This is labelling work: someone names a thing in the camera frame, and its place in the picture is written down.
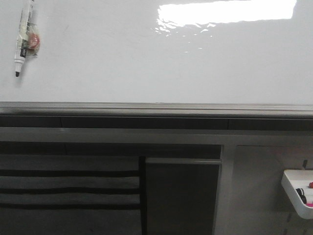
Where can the white dry-erase marker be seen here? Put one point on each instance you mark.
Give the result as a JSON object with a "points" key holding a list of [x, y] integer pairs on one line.
{"points": [[28, 39]]}

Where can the grey aluminium whiteboard tray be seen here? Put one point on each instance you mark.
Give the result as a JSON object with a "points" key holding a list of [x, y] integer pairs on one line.
{"points": [[173, 110]]}

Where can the white glossy whiteboard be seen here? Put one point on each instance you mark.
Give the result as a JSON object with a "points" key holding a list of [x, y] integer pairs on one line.
{"points": [[167, 51]]}

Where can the dark grey cabinet door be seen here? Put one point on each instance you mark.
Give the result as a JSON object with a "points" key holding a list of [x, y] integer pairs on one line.
{"points": [[181, 195]]}

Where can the grey drawer cabinet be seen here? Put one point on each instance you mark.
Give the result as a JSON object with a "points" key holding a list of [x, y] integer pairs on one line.
{"points": [[72, 195]]}

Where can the black marker in tray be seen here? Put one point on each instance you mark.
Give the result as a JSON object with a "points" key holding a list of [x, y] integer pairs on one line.
{"points": [[301, 194]]}

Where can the white plastic wall tray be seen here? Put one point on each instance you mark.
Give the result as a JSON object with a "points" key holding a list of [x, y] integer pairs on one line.
{"points": [[293, 179]]}

